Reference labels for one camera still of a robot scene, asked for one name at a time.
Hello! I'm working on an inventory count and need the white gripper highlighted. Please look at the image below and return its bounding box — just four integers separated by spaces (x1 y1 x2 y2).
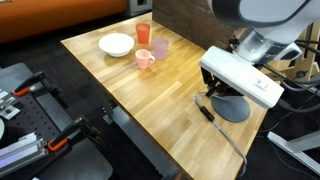
199 45 285 110

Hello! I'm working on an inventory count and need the purple plastic cup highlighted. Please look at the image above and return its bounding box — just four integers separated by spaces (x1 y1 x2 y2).
151 37 170 61

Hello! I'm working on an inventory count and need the dark wooden board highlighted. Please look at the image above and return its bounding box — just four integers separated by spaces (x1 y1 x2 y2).
151 0 242 52

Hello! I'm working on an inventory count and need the pink plastic mug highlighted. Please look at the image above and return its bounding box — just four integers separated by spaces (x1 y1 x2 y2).
134 48 157 71

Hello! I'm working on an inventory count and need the orange plastic cup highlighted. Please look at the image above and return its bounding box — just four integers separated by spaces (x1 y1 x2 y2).
135 22 152 46

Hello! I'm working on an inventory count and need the light wooden stand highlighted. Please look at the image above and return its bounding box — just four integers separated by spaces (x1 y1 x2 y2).
259 22 320 85

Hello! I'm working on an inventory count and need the white bowl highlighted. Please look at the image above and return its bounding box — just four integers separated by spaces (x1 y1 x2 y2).
97 32 136 59

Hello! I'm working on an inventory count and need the orange black bar clamp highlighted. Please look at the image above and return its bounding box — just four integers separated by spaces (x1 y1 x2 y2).
11 70 63 98
46 115 102 153

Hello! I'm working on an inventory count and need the orange floor mat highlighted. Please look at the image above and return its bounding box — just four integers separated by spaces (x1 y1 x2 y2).
0 0 128 45

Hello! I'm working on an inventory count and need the black perforated robot platform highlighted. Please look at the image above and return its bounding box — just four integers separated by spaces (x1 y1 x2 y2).
0 62 114 180

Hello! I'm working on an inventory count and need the aluminium extrusion bar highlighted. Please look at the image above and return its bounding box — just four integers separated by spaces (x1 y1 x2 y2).
0 131 48 180

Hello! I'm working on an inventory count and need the silver metal block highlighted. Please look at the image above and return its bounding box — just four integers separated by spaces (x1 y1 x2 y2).
0 89 23 122

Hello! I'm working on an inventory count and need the grey lamp power cable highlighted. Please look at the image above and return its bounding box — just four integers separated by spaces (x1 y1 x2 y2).
192 93 249 178

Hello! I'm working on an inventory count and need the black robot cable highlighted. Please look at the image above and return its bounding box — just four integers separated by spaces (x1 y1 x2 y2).
259 39 320 115

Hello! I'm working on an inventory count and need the dark grey metal table rail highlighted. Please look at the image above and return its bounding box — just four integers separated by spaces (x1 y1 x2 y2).
103 106 183 180

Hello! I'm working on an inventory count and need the white metal stand frame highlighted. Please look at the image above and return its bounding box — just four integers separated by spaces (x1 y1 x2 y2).
267 129 320 177

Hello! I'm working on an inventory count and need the blue cable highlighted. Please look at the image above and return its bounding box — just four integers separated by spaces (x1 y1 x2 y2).
262 132 320 180

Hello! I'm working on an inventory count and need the grey metal bracket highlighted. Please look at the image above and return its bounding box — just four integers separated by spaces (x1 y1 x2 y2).
102 113 115 125

